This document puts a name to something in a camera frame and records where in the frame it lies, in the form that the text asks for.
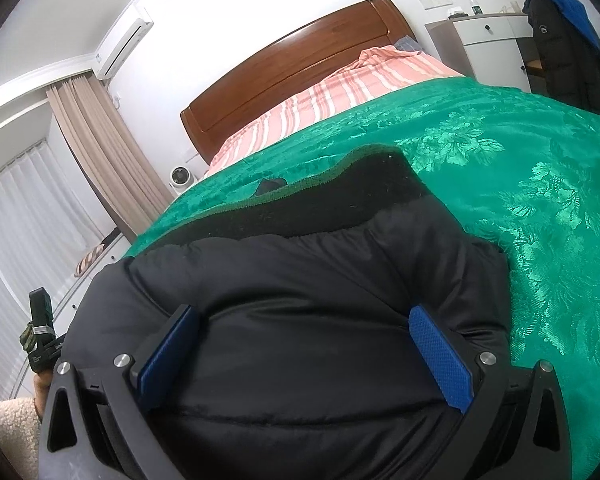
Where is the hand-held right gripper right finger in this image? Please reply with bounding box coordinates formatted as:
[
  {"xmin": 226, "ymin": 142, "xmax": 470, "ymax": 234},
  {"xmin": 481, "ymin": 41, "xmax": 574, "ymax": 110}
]
[{"xmin": 409, "ymin": 305, "xmax": 576, "ymax": 480}]

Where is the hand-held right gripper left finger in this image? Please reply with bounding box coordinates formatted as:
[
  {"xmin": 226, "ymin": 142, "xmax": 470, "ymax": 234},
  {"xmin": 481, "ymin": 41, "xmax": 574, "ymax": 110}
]
[{"xmin": 37, "ymin": 304, "xmax": 203, "ymax": 480}]

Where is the black puffer jacket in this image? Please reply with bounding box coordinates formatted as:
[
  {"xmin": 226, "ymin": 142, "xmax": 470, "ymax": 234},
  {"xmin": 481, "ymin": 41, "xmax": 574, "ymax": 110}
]
[{"xmin": 37, "ymin": 144, "xmax": 513, "ymax": 480}]

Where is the person's left forearm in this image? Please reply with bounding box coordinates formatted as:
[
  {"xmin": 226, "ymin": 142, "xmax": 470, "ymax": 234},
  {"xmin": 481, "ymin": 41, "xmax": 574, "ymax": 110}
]
[{"xmin": 0, "ymin": 374, "xmax": 50, "ymax": 480}]

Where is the white low cabinet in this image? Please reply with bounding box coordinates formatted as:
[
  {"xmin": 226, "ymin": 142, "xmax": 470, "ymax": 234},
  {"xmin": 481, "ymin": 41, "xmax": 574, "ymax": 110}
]
[{"xmin": 7, "ymin": 230, "xmax": 133, "ymax": 396}]

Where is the striped cloth bundle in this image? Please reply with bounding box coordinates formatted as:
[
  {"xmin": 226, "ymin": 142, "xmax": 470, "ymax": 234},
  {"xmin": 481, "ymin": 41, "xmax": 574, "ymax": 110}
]
[{"xmin": 74, "ymin": 242, "xmax": 109, "ymax": 277}]

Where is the white sheer curtain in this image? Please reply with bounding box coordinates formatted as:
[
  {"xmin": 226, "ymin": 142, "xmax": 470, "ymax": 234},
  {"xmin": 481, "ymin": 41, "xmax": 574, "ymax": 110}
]
[{"xmin": 0, "ymin": 137, "xmax": 107, "ymax": 403}]

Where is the small white round fan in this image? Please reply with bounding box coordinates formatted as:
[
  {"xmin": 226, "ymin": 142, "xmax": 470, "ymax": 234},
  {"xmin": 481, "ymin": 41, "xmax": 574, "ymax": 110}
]
[{"xmin": 168, "ymin": 165, "xmax": 194, "ymax": 192}]

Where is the green patterned blanket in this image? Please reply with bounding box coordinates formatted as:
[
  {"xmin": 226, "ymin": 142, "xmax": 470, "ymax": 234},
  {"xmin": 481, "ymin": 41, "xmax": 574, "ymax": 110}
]
[{"xmin": 134, "ymin": 76, "xmax": 600, "ymax": 480}]

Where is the beige curtain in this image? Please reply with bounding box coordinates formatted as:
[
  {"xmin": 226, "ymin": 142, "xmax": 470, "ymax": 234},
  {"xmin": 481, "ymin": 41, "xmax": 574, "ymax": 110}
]
[{"xmin": 46, "ymin": 73, "xmax": 175, "ymax": 241}]

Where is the white air conditioner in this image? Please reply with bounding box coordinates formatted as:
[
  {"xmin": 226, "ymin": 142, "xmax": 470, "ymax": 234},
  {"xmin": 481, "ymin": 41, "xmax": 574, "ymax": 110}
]
[{"xmin": 93, "ymin": 17, "xmax": 154, "ymax": 81}]

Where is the brown wooden headboard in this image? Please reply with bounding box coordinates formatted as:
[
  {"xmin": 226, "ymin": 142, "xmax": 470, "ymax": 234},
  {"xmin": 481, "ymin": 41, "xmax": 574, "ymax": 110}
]
[{"xmin": 180, "ymin": 0, "xmax": 422, "ymax": 166}]

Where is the dark jacket on chair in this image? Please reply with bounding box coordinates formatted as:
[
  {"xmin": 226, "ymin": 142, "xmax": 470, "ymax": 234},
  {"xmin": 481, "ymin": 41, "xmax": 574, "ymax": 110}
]
[{"xmin": 522, "ymin": 0, "xmax": 600, "ymax": 122}]

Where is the grey pillow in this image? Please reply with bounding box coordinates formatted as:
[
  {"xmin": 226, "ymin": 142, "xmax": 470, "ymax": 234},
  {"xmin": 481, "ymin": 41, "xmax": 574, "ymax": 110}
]
[{"xmin": 394, "ymin": 35, "xmax": 425, "ymax": 54}]

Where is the white desk with drawer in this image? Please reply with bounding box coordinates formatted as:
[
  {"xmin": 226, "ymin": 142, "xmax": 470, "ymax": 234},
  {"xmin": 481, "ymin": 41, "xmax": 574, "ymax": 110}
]
[{"xmin": 426, "ymin": 12, "xmax": 537, "ymax": 94}]

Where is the blue garment on chair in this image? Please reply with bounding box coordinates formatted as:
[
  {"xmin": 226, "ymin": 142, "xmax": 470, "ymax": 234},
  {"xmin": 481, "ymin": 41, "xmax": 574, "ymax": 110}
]
[{"xmin": 526, "ymin": 0, "xmax": 600, "ymax": 62}]

